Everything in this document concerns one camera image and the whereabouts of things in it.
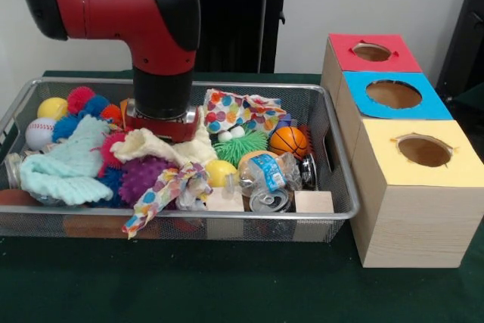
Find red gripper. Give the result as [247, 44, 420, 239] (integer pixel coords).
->
[126, 110, 200, 143]

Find cream yellow cloth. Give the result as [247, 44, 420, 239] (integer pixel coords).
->
[111, 126, 219, 167]

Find mint green cloth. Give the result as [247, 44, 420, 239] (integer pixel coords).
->
[19, 113, 114, 207]

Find metal mesh bin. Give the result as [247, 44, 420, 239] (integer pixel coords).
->
[0, 77, 360, 244]

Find purple spiky ball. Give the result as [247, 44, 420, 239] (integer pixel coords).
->
[119, 156, 178, 209]

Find yellow smiley ball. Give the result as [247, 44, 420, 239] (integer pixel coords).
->
[206, 159, 240, 188]

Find green spiky ball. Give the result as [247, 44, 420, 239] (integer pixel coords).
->
[212, 126, 269, 169]

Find plain wooden cube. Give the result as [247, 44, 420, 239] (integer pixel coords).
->
[206, 190, 245, 241]
[293, 191, 334, 243]

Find small orange basketball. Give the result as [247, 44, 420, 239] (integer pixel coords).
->
[268, 126, 309, 160]

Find white baseball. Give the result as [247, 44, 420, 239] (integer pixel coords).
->
[24, 117, 57, 151]

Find dark green table cloth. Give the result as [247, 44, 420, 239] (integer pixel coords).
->
[0, 70, 484, 323]

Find green cloth side table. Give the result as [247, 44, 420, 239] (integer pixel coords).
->
[451, 82, 484, 120]

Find black upright panel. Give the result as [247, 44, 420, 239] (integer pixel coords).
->
[434, 0, 484, 93]

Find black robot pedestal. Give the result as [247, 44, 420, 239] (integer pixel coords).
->
[188, 0, 306, 73]

